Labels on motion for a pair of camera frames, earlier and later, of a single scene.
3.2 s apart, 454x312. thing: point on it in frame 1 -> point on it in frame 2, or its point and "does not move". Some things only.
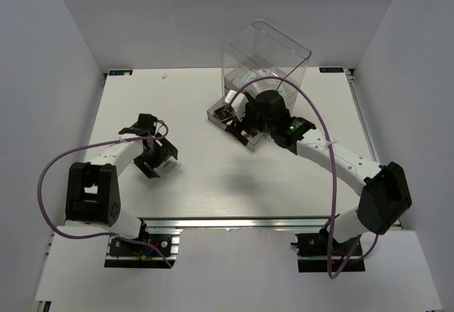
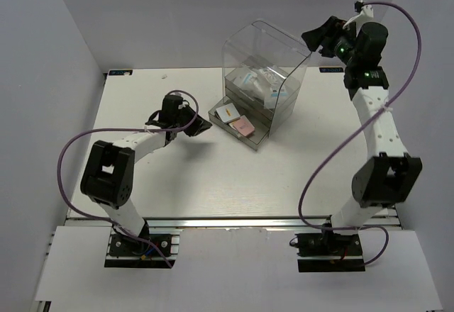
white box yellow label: [167, 168] -> [228, 113]
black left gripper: [147, 166] -> [199, 126]
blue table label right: [331, 69] does not move
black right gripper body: [253, 121] -> [342, 40]
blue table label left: [122, 72] does not move
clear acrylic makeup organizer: [258, 58] does not move
